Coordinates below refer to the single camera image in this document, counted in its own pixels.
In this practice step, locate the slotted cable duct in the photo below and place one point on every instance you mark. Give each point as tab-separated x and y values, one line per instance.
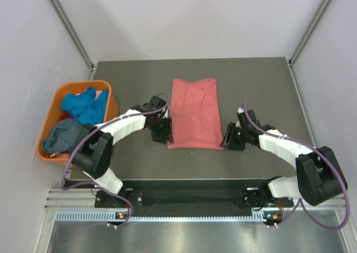
114	216

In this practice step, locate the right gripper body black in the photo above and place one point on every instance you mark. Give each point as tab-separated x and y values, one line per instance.
236	137

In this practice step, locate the aluminium frame post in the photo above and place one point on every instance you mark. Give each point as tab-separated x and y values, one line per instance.
321	10
73	36

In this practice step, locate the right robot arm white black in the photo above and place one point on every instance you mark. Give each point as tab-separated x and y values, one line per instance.
318	174

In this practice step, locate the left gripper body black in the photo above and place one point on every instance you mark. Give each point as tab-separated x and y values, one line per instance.
160	129

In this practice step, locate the pink t shirt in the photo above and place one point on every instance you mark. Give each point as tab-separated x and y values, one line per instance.
194	110

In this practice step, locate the grey blue t shirt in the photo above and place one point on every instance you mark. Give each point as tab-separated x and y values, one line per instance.
62	137

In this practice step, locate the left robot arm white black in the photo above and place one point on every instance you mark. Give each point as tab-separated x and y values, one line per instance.
94	145

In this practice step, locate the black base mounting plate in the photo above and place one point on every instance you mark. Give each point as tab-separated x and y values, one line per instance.
201	202

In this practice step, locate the left aluminium frame post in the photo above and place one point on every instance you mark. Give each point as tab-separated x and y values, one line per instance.
73	36

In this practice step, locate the right aluminium frame post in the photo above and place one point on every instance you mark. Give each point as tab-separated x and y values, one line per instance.
321	10

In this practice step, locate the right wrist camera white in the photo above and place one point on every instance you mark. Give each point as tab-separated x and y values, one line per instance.
242	122

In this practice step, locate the orange plastic bin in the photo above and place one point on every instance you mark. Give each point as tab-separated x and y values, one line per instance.
55	114

